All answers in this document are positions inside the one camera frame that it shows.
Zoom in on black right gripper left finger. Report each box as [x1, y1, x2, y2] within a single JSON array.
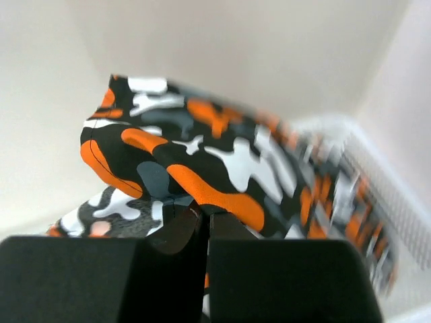
[[1, 203, 205, 322]]

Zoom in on orange camouflage shorts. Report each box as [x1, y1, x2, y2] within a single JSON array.
[[46, 73, 398, 323]]

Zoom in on white plastic basket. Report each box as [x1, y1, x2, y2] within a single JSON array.
[[292, 115, 430, 322]]

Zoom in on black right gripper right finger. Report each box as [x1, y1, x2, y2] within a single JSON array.
[[202, 206, 383, 322]]

